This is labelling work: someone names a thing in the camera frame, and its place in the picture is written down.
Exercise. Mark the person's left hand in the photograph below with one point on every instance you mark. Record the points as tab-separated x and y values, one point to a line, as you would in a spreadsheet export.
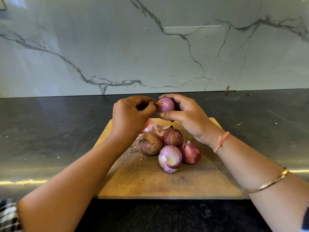
130	118

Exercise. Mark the person's right hand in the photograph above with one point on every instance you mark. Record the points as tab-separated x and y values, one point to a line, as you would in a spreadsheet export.
195	120

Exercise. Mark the pile of onion peels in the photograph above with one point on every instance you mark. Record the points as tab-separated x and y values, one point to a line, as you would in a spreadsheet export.
153	127

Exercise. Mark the brownish red onion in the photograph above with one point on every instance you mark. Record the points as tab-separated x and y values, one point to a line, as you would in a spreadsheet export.
150	144

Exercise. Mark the small red onion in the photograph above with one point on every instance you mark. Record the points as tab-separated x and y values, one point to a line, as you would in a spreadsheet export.
166	104

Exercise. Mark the red onion with pale patch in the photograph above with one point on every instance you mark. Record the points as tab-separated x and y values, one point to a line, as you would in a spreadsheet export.
170	159

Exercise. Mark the person's left forearm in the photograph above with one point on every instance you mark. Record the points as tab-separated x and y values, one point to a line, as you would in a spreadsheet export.
72	190

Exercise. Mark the person's right forearm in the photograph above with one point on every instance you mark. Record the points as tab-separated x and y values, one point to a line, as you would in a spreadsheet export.
260	178

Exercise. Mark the wooden cutting board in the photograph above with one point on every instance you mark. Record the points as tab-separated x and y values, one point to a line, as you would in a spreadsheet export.
135	183

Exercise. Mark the gold bangle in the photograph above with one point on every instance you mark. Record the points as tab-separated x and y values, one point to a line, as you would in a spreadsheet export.
268	183

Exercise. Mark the black white plaid sleeve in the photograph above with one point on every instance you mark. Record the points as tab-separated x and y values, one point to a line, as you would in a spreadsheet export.
8	217

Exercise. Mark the white wall switch plate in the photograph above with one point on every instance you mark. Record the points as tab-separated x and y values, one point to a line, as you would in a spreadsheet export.
2	3

